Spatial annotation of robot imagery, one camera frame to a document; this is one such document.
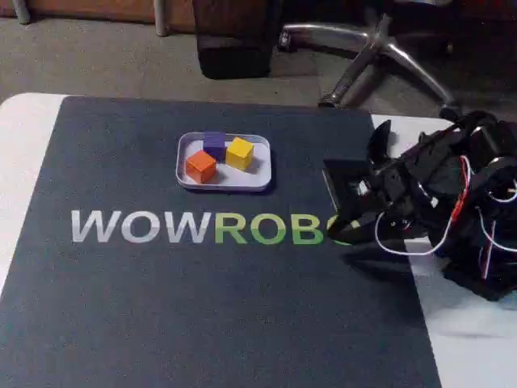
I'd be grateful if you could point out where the yellow wooden block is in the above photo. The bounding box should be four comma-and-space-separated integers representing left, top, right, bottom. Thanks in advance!
225, 137, 254, 171

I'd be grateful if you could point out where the purple wooden block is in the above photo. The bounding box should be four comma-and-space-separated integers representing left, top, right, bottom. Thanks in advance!
203, 131, 226, 162

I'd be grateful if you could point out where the orange wooden block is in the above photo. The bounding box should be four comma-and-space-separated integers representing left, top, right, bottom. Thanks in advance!
185, 150, 217, 184

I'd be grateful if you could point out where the white rectangular tray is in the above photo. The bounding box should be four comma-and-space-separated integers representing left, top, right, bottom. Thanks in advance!
174, 132, 272, 192

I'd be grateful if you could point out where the black table clamp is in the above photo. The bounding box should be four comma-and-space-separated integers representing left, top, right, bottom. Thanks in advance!
365, 120, 409, 173

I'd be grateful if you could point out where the chrome office chair base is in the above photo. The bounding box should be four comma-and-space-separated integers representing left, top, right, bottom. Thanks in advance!
278, 11, 465, 120

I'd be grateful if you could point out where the dark mat with WOWROBO print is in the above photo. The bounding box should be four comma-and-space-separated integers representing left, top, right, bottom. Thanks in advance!
0, 95, 443, 388

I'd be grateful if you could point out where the dark brown cabinet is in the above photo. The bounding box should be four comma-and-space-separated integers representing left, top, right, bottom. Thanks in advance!
192, 0, 284, 80

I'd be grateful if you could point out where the grey metal leg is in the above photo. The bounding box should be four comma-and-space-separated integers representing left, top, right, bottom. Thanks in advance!
154, 0, 170, 37
11, 0, 32, 24

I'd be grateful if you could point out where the brown wooden board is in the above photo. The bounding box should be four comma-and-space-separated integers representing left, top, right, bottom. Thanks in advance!
0, 0, 195, 23

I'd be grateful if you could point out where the black camera mount box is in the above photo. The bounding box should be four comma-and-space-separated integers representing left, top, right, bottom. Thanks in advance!
322, 158, 383, 213

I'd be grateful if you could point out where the red white gripper servo cable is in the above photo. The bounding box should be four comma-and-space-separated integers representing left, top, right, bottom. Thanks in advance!
374, 155, 474, 257

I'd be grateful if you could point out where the black camera cable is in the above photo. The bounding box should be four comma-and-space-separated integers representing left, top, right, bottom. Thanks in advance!
379, 124, 464, 173

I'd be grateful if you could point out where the red white base servo cable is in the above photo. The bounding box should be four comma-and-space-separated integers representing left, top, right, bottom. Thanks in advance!
476, 205, 517, 280

